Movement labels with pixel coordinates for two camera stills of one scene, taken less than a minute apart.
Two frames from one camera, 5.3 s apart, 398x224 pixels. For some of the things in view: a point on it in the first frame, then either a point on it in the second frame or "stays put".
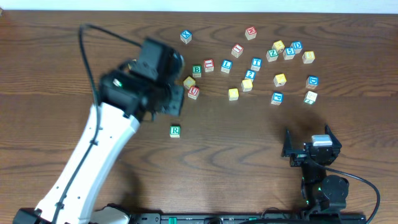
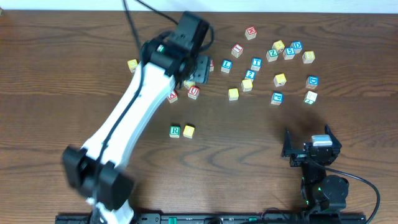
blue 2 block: [250, 74] stays put
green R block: [175, 131] stays put
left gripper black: [175, 100] -> [201, 70]
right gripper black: [306, 152] stays put
